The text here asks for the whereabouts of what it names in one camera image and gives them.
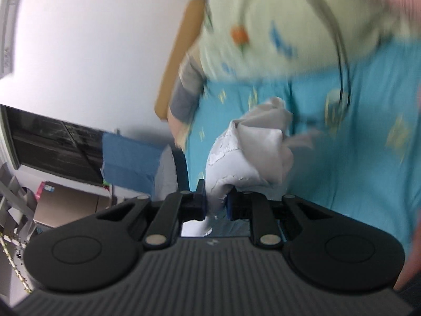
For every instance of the white shirt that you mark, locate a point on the white shirt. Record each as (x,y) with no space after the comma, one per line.
(256,144)

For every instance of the brown refrigerator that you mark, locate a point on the brown refrigerator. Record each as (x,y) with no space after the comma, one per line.
(72,207)

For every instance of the blue covered chair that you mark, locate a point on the blue covered chair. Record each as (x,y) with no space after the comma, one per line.
(131,161)

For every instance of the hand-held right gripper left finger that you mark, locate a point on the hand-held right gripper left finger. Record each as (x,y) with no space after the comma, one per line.
(201,204)

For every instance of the green fleece blanket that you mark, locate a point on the green fleece blanket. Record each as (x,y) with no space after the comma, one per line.
(279,16)

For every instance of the pink container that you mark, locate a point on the pink container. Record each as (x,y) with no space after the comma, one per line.
(40,191)

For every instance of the bed with teal patterned sheet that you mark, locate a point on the bed with teal patterned sheet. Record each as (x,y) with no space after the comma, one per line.
(345,187)

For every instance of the white slatted wall shelf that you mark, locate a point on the white slatted wall shelf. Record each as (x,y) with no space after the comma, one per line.
(16,197)

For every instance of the mustard headboard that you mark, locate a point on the mustard headboard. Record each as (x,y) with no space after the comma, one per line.
(177,56)

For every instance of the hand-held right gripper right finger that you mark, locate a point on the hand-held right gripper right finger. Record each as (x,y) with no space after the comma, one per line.
(231,205)

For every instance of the decorative flower branch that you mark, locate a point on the decorative flower branch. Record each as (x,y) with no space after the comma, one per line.
(13,260)

